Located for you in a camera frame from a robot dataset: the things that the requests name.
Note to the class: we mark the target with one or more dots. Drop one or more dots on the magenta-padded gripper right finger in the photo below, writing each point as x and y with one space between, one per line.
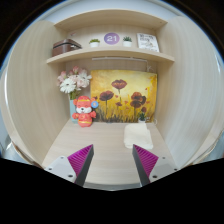
158 166

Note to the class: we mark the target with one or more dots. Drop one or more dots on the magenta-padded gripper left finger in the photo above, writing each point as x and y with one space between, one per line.
65 166

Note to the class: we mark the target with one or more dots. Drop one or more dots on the cream white towel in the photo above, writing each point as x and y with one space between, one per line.
137 135

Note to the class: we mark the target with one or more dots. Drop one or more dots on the small potted green plant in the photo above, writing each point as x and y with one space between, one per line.
142 119

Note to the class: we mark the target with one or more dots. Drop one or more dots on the red plush mouse toy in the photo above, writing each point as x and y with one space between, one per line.
84 118

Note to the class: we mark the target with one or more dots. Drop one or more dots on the light blue vase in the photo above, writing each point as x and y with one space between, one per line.
72 110

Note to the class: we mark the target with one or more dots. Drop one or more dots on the pink and white flower bouquet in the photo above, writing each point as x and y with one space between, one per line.
71 83

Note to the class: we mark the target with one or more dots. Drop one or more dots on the yellow poppy flower painting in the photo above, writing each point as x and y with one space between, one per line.
133 83

